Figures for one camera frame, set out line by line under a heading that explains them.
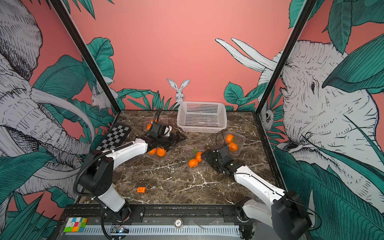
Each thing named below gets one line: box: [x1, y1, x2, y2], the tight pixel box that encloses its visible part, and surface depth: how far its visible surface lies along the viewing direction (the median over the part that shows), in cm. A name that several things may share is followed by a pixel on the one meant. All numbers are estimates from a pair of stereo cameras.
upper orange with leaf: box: [196, 151, 203, 162], surface depth 92 cm
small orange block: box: [137, 186, 146, 194], surface depth 82 cm
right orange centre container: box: [156, 147, 167, 157], surface depth 95 cm
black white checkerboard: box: [95, 124, 132, 152], surface depth 103 cm
